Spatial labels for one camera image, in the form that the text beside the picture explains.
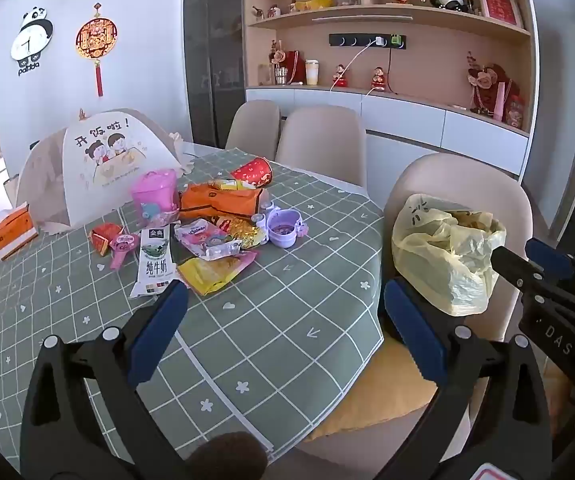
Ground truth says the white folding food cover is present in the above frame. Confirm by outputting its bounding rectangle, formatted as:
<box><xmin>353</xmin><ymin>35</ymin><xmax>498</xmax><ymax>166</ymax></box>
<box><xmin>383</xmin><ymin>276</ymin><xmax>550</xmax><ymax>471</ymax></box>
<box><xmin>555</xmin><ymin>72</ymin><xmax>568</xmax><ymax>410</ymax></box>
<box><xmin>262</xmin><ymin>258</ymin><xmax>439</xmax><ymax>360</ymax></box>
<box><xmin>15</xmin><ymin>107</ymin><xmax>198</xmax><ymax>233</ymax></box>

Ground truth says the orange snack bag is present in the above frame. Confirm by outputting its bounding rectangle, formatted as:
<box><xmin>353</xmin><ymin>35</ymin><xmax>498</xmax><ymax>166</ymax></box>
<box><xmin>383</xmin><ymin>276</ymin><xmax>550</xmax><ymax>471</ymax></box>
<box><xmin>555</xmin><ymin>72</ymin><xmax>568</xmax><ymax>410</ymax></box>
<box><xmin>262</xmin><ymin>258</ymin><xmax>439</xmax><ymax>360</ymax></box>
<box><xmin>178</xmin><ymin>182</ymin><xmax>263</xmax><ymax>221</ymax></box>

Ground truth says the yellow seat cushion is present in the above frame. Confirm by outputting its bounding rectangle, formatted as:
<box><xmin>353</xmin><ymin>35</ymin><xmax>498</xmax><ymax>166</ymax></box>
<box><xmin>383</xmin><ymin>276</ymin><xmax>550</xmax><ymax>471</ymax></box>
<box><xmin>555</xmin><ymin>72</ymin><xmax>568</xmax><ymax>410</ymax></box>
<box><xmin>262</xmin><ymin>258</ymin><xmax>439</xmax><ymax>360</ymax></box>
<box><xmin>302</xmin><ymin>335</ymin><xmax>451</xmax><ymax>443</ymax></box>

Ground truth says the yellow snack packet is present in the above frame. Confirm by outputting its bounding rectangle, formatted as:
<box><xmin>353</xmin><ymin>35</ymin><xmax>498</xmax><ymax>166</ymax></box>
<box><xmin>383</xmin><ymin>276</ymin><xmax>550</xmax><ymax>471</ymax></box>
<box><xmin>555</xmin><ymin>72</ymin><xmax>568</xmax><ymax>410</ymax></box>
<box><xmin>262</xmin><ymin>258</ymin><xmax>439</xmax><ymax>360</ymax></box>
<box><xmin>176</xmin><ymin>250</ymin><xmax>259</xmax><ymax>297</ymax></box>

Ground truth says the yellow plastic bag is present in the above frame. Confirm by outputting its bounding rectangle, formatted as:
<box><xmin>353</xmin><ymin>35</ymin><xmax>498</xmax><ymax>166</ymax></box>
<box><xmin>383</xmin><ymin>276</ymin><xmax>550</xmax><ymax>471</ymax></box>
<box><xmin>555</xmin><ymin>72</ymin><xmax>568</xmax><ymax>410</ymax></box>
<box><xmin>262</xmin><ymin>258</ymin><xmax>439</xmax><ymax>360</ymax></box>
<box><xmin>391</xmin><ymin>193</ymin><xmax>508</xmax><ymax>317</ymax></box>

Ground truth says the yellow small wrapper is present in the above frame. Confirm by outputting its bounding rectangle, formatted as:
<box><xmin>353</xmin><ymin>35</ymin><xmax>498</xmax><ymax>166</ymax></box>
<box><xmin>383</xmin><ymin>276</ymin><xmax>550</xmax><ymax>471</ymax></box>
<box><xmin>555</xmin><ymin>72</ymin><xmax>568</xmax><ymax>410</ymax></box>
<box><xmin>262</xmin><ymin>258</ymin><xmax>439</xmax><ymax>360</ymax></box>
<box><xmin>209</xmin><ymin>178</ymin><xmax>258</xmax><ymax>192</ymax></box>

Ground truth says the orange tissue box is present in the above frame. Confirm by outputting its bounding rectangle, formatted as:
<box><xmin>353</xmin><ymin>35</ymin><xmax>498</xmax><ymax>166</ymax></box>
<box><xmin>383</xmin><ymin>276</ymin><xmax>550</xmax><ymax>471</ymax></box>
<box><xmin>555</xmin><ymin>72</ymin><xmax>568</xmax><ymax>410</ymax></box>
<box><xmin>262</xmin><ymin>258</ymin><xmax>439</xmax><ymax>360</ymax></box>
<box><xmin>0</xmin><ymin>202</ymin><xmax>39</xmax><ymax>261</ymax></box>

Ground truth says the white charging cable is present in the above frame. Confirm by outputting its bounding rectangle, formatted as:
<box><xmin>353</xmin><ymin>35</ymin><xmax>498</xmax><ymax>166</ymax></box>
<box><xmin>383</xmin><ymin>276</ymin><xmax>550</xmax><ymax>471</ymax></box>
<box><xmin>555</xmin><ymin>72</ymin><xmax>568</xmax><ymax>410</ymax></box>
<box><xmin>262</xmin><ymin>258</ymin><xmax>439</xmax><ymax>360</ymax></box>
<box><xmin>330</xmin><ymin>37</ymin><xmax>385</xmax><ymax>93</ymax></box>

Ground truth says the black power strip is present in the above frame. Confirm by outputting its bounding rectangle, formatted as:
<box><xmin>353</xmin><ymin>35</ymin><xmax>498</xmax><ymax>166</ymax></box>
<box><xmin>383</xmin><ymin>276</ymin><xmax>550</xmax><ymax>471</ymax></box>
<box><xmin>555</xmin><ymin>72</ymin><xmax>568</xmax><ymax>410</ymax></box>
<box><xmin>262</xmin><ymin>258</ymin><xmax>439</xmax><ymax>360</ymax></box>
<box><xmin>329</xmin><ymin>33</ymin><xmax>408</xmax><ymax>51</ymax></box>

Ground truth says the panda plush toy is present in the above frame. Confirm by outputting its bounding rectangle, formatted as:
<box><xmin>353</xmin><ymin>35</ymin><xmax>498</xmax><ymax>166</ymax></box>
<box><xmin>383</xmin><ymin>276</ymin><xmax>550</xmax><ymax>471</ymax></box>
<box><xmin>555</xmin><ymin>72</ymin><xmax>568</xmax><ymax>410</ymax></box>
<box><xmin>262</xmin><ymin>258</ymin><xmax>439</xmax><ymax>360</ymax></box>
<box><xmin>430</xmin><ymin>0</ymin><xmax>475</xmax><ymax>13</ymax></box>

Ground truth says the beige dining chair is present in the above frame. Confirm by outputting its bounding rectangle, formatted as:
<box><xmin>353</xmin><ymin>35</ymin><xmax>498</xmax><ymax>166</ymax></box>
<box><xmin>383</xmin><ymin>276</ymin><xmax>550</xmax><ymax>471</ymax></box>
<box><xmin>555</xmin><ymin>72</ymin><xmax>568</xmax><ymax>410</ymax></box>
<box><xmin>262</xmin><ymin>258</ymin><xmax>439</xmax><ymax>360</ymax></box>
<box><xmin>302</xmin><ymin>152</ymin><xmax>535</xmax><ymax>461</ymax></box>
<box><xmin>275</xmin><ymin>106</ymin><xmax>368</xmax><ymax>188</ymax></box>
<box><xmin>225</xmin><ymin>100</ymin><xmax>282</xmax><ymax>150</ymax></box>

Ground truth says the black power cable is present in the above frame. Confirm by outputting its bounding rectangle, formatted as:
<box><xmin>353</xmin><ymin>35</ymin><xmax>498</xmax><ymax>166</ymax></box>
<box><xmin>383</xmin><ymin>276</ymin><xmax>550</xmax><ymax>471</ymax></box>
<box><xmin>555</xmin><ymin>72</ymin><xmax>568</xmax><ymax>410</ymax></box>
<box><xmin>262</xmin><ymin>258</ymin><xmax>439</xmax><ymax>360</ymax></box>
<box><xmin>385</xmin><ymin>47</ymin><xmax>399</xmax><ymax>94</ymax></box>

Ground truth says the white milk carton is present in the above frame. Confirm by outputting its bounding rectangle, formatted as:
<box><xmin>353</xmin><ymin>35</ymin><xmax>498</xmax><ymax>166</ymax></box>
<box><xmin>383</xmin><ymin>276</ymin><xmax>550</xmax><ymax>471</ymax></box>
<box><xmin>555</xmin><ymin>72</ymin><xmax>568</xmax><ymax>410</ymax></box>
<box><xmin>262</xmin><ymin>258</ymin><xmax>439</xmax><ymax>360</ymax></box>
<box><xmin>128</xmin><ymin>224</ymin><xmax>178</xmax><ymax>300</ymax></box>

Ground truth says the purple toy container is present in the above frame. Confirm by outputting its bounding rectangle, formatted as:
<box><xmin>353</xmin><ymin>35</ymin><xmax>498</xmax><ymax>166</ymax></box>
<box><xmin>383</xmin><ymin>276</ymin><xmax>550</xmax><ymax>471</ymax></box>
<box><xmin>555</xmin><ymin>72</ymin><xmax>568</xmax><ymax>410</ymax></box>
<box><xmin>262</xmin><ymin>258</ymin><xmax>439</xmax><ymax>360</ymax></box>
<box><xmin>252</xmin><ymin>208</ymin><xmax>309</xmax><ymax>250</ymax></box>

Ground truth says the panda wall clock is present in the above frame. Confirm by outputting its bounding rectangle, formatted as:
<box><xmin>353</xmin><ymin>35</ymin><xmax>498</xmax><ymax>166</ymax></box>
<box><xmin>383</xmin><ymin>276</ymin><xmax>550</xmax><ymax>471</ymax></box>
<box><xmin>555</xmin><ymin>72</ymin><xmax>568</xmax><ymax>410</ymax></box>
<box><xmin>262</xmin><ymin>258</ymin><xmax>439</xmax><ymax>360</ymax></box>
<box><xmin>10</xmin><ymin>6</ymin><xmax>54</xmax><ymax>77</ymax></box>

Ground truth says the pink toy bucket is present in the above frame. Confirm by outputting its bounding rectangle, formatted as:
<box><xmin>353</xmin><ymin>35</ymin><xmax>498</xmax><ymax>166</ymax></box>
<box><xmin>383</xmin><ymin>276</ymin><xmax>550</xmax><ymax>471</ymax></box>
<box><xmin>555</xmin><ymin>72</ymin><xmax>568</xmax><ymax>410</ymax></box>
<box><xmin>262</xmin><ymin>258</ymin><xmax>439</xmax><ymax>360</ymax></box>
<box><xmin>128</xmin><ymin>169</ymin><xmax>181</xmax><ymax>231</ymax></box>

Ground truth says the pink plastic toy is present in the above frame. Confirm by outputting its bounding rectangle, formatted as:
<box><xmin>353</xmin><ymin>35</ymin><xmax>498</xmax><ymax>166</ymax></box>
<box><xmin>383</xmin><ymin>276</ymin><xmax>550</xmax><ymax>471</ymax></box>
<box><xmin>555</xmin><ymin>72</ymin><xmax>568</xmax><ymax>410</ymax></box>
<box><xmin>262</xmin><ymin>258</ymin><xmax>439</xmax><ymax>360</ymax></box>
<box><xmin>109</xmin><ymin>232</ymin><xmax>141</xmax><ymax>271</ymax></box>

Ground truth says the pink white snack packet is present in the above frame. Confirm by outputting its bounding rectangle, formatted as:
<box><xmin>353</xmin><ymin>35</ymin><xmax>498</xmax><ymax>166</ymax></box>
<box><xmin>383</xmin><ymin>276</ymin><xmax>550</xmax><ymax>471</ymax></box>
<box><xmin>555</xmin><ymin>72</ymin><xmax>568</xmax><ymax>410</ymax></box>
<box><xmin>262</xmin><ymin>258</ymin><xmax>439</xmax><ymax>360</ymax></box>
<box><xmin>174</xmin><ymin>218</ymin><xmax>243</xmax><ymax>261</ymax></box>

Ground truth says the red snack jar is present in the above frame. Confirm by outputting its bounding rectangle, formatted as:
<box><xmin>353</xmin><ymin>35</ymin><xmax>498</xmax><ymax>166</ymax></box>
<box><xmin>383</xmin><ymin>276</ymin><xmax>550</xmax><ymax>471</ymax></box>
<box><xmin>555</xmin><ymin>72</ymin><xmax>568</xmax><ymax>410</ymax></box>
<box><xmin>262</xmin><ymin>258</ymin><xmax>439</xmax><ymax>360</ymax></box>
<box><xmin>505</xmin><ymin>95</ymin><xmax>525</xmax><ymax>128</ymax></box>

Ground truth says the flower doll figurine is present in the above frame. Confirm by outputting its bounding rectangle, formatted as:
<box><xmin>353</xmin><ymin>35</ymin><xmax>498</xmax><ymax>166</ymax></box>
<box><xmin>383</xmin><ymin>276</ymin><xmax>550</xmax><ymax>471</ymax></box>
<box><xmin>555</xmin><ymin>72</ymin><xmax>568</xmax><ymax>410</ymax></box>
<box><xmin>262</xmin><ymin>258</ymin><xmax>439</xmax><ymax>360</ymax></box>
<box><xmin>259</xmin><ymin>40</ymin><xmax>288</xmax><ymax>86</ymax></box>

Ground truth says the red framed picture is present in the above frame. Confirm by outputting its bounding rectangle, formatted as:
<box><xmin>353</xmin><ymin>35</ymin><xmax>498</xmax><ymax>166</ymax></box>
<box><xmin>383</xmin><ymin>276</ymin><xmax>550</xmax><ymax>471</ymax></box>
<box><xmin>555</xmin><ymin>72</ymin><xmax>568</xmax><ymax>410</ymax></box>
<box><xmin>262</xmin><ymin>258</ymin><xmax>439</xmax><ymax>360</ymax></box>
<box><xmin>476</xmin><ymin>0</ymin><xmax>524</xmax><ymax>30</ymax></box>

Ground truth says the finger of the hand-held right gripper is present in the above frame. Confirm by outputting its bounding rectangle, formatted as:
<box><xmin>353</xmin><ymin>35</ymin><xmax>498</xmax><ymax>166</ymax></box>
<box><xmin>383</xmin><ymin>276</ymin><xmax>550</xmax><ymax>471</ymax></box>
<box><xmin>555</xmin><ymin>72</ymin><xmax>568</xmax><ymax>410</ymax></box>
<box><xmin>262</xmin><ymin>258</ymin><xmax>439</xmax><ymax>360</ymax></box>
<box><xmin>526</xmin><ymin>238</ymin><xmax>575</xmax><ymax>281</ymax></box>
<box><xmin>491</xmin><ymin>246</ymin><xmax>543</xmax><ymax>291</ymax></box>

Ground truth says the large red doll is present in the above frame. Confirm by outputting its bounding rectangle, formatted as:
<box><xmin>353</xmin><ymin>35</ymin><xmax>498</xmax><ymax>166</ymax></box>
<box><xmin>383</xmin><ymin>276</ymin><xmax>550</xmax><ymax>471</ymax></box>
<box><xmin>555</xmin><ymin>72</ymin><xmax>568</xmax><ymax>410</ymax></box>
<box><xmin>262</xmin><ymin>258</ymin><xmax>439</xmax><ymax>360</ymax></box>
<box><xmin>467</xmin><ymin>51</ymin><xmax>521</xmax><ymax>116</ymax></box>

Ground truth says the green checkered tablecloth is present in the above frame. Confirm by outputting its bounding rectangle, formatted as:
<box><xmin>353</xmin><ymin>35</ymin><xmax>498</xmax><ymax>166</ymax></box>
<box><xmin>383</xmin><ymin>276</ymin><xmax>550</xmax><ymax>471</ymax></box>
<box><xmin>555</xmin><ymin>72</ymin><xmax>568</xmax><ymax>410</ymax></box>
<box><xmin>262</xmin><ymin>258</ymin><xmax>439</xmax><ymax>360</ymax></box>
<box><xmin>0</xmin><ymin>147</ymin><xmax>385</xmax><ymax>466</ymax></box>

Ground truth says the wooden wall shelf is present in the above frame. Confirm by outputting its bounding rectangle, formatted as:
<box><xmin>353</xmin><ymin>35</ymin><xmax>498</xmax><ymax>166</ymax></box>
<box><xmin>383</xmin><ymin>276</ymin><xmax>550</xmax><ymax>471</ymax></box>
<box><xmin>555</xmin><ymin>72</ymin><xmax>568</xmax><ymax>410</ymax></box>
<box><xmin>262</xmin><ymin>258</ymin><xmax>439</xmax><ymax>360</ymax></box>
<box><xmin>242</xmin><ymin>0</ymin><xmax>538</xmax><ymax>136</ymax></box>

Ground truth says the white sideboard cabinet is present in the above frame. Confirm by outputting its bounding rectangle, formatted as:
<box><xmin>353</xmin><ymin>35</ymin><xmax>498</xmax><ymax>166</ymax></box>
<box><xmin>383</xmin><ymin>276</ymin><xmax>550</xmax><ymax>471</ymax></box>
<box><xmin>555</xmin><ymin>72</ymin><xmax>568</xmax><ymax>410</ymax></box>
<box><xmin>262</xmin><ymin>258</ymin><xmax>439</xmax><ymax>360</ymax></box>
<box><xmin>245</xmin><ymin>87</ymin><xmax>531</xmax><ymax>181</ymax></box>

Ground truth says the red paper cup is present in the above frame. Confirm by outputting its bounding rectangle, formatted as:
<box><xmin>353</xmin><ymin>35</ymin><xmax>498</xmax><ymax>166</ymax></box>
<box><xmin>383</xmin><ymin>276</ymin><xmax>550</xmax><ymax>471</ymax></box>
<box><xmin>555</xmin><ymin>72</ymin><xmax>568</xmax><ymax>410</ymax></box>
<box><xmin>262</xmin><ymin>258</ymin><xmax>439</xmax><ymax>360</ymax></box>
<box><xmin>230</xmin><ymin>156</ymin><xmax>273</xmax><ymax>190</ymax></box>

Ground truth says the dark glass cabinet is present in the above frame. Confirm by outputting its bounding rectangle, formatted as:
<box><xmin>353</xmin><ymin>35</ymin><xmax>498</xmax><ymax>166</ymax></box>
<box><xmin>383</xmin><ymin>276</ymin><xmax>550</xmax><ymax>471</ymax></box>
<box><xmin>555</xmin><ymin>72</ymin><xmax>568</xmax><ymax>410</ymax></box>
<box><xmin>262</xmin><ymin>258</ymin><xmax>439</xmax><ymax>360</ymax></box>
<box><xmin>184</xmin><ymin>0</ymin><xmax>244</xmax><ymax>148</ymax></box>

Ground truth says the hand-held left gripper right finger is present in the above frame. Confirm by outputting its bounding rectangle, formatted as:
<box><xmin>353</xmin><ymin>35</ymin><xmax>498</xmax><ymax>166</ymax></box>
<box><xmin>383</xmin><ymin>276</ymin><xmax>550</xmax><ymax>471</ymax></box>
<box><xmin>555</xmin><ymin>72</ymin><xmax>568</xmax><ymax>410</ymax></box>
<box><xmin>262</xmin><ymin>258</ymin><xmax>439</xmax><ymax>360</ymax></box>
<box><xmin>375</xmin><ymin>277</ymin><xmax>553</xmax><ymax>480</ymax></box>

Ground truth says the red knot wall ornament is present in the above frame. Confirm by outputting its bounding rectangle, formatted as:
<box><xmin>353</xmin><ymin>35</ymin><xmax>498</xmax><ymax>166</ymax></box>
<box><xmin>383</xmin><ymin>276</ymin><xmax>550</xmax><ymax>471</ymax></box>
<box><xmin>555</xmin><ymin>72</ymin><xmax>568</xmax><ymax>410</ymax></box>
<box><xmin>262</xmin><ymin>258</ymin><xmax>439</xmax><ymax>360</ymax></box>
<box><xmin>76</xmin><ymin>4</ymin><xmax>117</xmax><ymax>98</ymax></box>

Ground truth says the gold red snack packet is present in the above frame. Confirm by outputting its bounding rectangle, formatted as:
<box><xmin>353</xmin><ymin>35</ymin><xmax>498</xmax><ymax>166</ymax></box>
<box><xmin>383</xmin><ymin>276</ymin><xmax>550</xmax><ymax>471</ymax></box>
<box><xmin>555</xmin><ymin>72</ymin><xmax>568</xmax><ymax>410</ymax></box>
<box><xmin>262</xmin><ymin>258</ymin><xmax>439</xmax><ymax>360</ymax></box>
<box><xmin>210</xmin><ymin>215</ymin><xmax>268</xmax><ymax>250</ymax></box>

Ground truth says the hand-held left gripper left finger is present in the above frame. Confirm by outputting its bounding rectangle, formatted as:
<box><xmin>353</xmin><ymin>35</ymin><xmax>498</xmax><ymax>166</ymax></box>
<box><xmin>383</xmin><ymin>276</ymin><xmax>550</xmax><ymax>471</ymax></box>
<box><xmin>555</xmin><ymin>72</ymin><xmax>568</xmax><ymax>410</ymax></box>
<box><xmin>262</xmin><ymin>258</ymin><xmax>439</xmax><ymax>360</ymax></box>
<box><xmin>20</xmin><ymin>280</ymin><xmax>191</xmax><ymax>480</ymax></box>

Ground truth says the red small packet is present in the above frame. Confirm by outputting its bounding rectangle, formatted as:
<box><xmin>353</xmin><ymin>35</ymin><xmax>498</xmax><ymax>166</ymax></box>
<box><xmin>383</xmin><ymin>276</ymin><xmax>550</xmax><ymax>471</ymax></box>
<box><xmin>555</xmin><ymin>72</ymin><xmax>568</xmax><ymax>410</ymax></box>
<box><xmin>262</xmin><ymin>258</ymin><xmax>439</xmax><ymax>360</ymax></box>
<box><xmin>90</xmin><ymin>223</ymin><xmax>124</xmax><ymax>257</ymax></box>

